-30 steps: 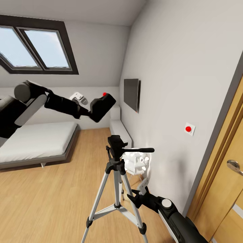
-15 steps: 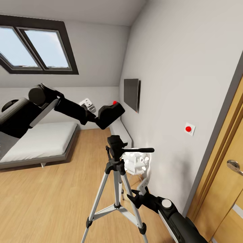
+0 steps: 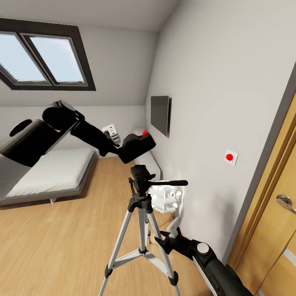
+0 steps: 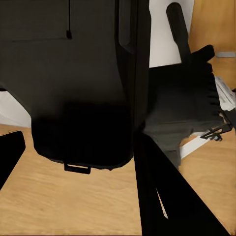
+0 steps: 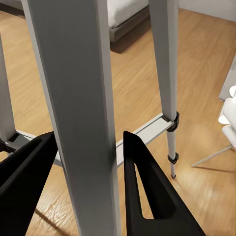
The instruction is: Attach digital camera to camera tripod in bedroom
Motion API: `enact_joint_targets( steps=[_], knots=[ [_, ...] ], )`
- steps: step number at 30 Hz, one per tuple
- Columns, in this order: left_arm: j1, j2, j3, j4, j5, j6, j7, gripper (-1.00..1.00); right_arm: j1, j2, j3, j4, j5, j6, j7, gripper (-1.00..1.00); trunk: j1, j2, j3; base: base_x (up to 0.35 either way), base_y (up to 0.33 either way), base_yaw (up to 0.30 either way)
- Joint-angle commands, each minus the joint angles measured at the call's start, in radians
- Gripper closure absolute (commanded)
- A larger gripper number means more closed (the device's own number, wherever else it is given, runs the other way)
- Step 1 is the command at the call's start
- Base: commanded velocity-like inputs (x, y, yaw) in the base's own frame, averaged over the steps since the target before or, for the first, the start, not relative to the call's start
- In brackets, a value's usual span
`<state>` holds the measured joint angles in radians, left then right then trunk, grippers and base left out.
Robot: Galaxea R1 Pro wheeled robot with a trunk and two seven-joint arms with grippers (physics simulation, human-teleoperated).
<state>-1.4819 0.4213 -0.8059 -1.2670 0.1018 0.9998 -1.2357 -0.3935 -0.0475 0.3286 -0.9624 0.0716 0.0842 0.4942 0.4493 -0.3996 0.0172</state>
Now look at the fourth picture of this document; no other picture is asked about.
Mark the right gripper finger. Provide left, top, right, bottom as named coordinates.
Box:
left=200, top=116, right=233, bottom=139

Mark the digital camera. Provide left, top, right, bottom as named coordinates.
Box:
left=0, top=0, right=151, bottom=174

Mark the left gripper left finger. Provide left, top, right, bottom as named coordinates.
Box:
left=0, top=131, right=26, bottom=190

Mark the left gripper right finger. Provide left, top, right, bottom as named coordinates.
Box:
left=133, top=131, right=231, bottom=236

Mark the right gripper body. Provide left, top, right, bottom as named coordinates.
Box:
left=222, top=89, right=236, bottom=129

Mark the camera tripod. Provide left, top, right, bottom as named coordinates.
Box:
left=144, top=2, right=225, bottom=169

